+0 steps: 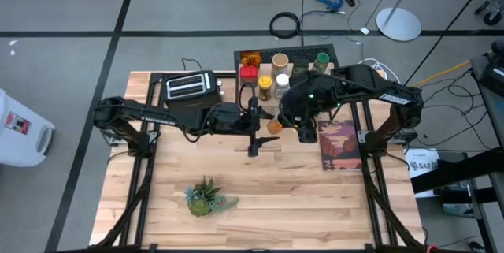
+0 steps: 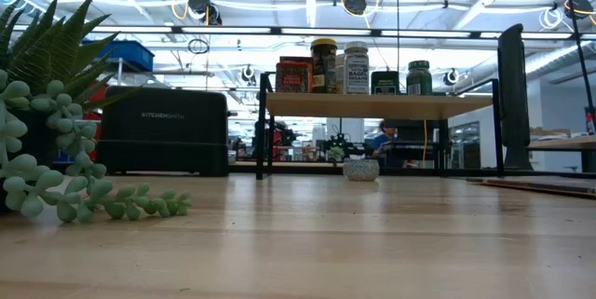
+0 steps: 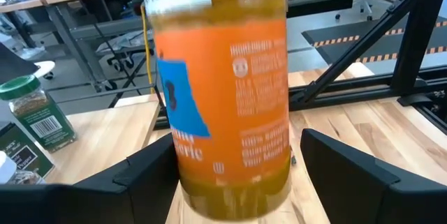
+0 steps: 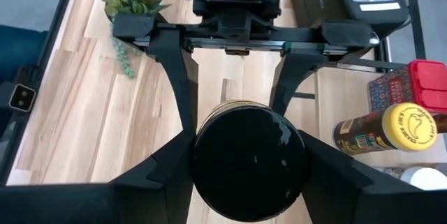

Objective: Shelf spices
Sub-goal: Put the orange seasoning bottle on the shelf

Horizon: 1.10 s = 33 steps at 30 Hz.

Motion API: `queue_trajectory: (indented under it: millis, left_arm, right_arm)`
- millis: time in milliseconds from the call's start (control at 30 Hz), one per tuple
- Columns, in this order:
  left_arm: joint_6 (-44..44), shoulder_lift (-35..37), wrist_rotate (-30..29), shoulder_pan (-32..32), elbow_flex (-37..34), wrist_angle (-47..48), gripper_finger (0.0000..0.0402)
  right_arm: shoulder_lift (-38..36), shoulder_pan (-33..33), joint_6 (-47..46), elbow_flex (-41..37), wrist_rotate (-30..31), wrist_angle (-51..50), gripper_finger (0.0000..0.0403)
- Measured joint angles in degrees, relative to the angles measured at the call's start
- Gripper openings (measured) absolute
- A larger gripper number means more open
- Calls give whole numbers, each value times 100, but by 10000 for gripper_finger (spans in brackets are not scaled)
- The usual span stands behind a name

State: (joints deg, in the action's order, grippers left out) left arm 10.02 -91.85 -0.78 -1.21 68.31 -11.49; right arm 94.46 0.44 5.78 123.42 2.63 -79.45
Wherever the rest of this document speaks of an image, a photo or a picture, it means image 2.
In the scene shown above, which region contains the yellow-lid spice jar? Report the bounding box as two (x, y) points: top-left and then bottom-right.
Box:
(310, 37), (338, 94)

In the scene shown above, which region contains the artificial succulent plant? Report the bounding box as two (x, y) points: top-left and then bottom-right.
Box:
(0, 0), (193, 224)

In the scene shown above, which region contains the wooden background desk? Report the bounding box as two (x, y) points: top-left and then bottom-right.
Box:
(528, 134), (596, 173)

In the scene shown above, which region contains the canyon picture book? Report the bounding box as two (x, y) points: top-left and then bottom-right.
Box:
(465, 176), (596, 200)

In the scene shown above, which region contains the person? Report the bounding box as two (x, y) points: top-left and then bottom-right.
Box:
(371, 119), (397, 159)

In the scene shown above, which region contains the green-lid spice jar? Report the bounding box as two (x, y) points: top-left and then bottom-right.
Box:
(406, 60), (433, 96)

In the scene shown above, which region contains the black ceiling cable reel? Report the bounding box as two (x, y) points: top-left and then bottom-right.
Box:
(343, 0), (368, 16)
(564, 0), (595, 20)
(187, 0), (212, 15)

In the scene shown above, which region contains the blue storage bin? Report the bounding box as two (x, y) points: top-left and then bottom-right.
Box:
(83, 39), (156, 73)

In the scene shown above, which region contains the wooden shelf with black legs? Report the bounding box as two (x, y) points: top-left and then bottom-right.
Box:
(254, 71), (507, 182)

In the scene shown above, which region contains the white-lid spice jar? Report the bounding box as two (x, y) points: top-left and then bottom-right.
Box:
(343, 41), (371, 95)

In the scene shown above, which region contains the black two-slot toaster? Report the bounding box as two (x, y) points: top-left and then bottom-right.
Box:
(96, 85), (229, 178)

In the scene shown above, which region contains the grey cylinder under shelf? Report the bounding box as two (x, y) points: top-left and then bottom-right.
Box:
(343, 157), (381, 183)

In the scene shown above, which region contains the black upright panel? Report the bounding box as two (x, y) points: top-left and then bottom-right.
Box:
(496, 22), (535, 171)

